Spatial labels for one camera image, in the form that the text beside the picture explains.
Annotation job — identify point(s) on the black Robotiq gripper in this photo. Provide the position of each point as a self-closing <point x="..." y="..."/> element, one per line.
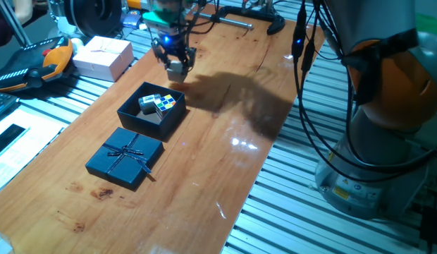
<point x="172" y="44"/>

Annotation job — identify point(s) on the blue gift box lid ribbon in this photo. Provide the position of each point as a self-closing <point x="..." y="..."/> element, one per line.
<point x="123" y="162"/>

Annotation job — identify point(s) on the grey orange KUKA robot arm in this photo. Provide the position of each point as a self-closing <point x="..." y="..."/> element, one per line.
<point x="373" y="35"/>

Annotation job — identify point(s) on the person bare forearm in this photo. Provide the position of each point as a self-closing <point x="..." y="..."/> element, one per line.
<point x="23" y="10"/>

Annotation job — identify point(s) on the pale pink gift box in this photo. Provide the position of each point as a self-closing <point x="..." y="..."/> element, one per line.
<point x="102" y="56"/>

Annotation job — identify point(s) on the dark blue gift box base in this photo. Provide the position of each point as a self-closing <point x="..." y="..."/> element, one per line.
<point x="151" y="128"/>

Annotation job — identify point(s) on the small Rubik's cube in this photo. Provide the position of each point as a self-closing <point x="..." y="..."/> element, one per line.
<point x="165" y="105"/>

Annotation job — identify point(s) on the small grey cube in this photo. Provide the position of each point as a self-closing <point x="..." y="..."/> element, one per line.
<point x="148" y="103"/>

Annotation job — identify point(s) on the small purple object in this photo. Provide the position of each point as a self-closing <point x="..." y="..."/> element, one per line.
<point x="131" y="20"/>

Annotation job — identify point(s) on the black filament spool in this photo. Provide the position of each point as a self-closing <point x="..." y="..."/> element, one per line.
<point x="93" y="16"/>

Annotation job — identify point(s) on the small white bottle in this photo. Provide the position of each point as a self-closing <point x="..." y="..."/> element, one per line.
<point x="77" y="44"/>

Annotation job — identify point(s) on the black metal screw clamp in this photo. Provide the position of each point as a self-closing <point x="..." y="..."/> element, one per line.
<point x="271" y="19"/>

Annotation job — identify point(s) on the black orange teach pendant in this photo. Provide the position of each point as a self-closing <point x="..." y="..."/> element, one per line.
<point x="31" y="67"/>

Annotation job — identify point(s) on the glossy wooden board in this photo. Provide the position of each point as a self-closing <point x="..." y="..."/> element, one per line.
<point x="151" y="204"/>

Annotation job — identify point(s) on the grey metal rod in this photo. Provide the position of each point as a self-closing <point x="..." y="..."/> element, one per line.
<point x="14" y="23"/>

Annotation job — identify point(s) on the large white paper sheet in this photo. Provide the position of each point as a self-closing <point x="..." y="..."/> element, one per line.
<point x="31" y="141"/>

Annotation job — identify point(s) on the black computer keyboard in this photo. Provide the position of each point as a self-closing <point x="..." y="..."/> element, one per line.
<point x="1" y="104"/>

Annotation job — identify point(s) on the white smartphone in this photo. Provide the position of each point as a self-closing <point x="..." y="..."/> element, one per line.
<point x="7" y="138"/>

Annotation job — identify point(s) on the green cloth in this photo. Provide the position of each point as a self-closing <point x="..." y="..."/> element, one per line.
<point x="431" y="24"/>

